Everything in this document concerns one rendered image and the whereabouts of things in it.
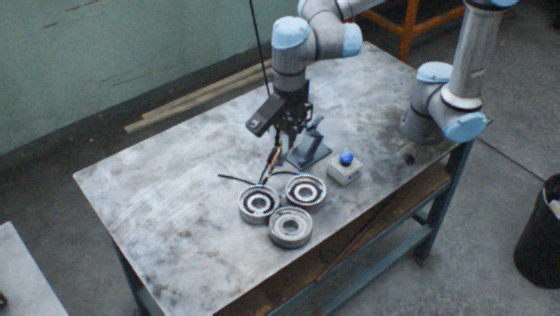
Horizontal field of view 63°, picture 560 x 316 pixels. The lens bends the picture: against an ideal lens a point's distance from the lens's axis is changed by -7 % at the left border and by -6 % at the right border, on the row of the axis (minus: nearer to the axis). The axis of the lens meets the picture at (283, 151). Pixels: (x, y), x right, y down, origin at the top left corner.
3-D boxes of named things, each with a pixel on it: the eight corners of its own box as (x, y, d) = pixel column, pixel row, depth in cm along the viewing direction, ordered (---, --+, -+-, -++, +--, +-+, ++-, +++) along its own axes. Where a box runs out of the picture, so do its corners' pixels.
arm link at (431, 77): (438, 90, 149) (448, 54, 140) (458, 117, 140) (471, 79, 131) (404, 94, 147) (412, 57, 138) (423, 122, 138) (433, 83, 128)
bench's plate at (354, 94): (181, 339, 101) (179, 335, 99) (74, 179, 134) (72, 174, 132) (493, 122, 158) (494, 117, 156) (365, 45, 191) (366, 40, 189)
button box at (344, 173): (343, 187, 132) (345, 174, 129) (325, 172, 136) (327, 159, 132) (364, 173, 136) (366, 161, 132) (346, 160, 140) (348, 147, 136)
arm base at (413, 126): (419, 108, 159) (425, 83, 152) (455, 131, 150) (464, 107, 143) (390, 125, 151) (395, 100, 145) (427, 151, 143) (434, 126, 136)
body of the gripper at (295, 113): (312, 123, 118) (316, 82, 110) (286, 138, 114) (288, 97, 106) (291, 108, 122) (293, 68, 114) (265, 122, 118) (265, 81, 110)
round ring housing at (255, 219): (281, 225, 122) (281, 214, 119) (239, 227, 121) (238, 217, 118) (277, 194, 130) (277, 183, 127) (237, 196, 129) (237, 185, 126)
